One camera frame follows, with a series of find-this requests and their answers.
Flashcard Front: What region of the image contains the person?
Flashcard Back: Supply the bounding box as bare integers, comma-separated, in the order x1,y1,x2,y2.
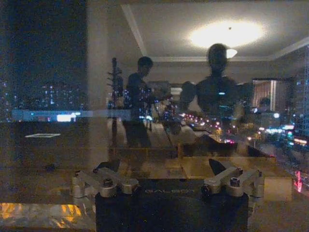
122,56,155,148

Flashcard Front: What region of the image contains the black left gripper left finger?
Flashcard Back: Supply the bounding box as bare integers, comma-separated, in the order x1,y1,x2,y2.
70,159,141,199

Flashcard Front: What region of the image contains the robot head and torso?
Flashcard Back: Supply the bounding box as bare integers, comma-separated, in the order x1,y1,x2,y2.
180,43,253,129

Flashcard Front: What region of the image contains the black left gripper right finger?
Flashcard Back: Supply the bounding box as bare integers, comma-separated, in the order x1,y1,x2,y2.
202,158,266,198

